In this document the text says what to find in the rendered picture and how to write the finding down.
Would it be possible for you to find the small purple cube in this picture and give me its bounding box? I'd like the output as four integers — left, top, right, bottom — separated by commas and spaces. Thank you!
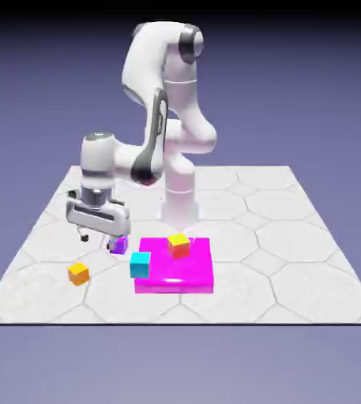
108, 235, 130, 256

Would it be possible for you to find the large magenta box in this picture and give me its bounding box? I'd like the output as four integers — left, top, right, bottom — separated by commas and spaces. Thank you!
133, 237, 215, 295

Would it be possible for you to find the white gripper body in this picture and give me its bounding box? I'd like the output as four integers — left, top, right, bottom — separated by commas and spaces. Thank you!
65, 197, 131, 238

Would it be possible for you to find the small orange cube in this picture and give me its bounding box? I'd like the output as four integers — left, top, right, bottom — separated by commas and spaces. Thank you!
67, 261, 90, 287

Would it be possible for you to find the small cyan cube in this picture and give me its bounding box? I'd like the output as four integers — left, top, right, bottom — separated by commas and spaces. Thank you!
129, 251, 152, 279

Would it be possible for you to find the small yellow cube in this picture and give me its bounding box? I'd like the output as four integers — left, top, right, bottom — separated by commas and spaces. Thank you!
167, 233, 191, 260

